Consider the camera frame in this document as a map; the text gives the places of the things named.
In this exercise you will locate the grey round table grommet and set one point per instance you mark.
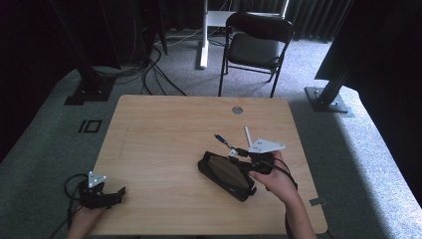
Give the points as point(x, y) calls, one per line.
point(237, 110)

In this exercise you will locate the person's right hand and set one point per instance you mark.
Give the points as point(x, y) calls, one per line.
point(278, 184)

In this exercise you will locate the person's left hand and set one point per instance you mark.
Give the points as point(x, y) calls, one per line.
point(84, 222)

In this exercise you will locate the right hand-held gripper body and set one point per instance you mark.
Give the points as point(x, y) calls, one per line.
point(263, 161)

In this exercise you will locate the black metal stand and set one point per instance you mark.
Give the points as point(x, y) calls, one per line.
point(326, 99)
point(89, 86)

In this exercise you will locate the blue pen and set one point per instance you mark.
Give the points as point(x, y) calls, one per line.
point(223, 140)

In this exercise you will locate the grey floor tape piece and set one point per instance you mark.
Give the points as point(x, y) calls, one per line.
point(317, 201)

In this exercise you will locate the white pen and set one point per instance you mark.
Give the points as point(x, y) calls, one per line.
point(248, 134)

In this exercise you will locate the black pencil case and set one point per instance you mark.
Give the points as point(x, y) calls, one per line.
point(225, 174)

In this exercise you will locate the black folding chair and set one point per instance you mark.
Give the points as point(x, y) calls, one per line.
point(253, 49)

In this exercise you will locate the dark curtain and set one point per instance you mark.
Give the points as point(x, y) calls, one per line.
point(308, 16)

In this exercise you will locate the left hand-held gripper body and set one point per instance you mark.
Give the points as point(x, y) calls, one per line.
point(94, 197)

